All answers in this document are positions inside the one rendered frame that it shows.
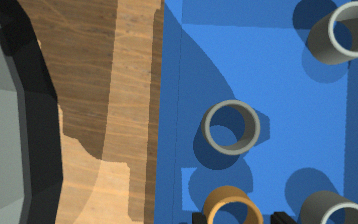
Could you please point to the blue tray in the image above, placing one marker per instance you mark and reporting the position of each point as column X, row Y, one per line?
column 254, row 51

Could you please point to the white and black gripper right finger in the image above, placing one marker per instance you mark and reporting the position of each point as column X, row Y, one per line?
column 281, row 217

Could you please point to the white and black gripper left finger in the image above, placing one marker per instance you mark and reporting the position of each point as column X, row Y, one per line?
column 198, row 218

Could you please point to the bronze bushing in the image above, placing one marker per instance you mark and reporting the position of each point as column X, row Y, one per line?
column 226, row 194

